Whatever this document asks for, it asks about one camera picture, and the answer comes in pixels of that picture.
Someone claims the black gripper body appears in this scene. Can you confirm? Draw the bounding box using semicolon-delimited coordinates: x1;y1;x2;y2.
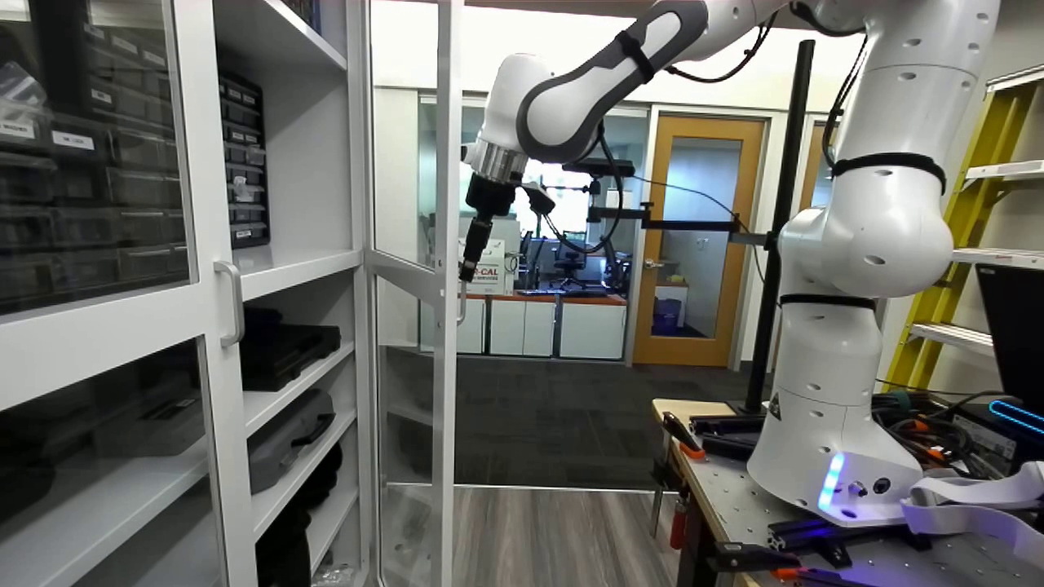
465;174;522;247

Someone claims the white glass cabinet door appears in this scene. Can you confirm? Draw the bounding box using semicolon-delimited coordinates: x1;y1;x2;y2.
0;0;260;587
361;0;468;587

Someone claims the white low cabinet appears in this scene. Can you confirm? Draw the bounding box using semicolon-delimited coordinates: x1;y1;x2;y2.
559;294;630;361
486;294;560;360
418;289;489;360

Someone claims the wooden framed glass door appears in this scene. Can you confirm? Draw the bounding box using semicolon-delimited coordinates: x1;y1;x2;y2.
632;110;765;372
796;113;846;214

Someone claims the white equipment box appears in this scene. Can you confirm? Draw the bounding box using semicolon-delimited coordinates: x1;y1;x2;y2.
476;232;522;295

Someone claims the blue machine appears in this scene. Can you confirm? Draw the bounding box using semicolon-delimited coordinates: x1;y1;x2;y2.
520;221;635;295

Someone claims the blue bin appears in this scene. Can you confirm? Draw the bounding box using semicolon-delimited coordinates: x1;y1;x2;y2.
651;282;691;339

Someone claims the black parts drawer organizer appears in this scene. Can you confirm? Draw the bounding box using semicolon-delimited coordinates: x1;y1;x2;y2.
0;18;191;316
217;69;275;251

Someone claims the black table clamp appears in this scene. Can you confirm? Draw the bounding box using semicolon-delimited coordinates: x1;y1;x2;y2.
656;405;765;467

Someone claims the black fabric bag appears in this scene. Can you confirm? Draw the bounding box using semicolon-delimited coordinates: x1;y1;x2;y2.
254;443;347;587

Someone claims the flat black case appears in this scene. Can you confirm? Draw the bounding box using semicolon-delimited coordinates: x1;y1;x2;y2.
0;372;209;463

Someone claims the yellow ladder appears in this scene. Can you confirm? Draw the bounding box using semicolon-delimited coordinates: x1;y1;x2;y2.
880;73;1044;393

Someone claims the black computer monitor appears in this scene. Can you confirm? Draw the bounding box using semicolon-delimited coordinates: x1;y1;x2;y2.
974;262;1044;417

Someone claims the white curved plastic part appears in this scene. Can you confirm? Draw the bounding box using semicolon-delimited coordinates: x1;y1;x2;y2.
898;456;1044;569

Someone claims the black box with blue trim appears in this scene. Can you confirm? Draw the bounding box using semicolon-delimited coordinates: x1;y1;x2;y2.
983;393;1044;443

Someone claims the black stereo camera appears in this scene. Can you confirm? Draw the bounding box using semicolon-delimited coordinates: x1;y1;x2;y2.
560;152;635;181

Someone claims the white cabinet frame with shelves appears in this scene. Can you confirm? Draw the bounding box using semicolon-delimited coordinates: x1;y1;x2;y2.
0;0;378;587

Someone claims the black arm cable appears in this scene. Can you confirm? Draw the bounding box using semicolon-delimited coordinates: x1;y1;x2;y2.
520;10;874;258

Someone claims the black camera stand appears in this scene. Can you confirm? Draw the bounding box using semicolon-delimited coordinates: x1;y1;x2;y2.
583;36;820;417

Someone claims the orange handled clamp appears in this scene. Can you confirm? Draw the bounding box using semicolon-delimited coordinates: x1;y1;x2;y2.
762;555;846;587

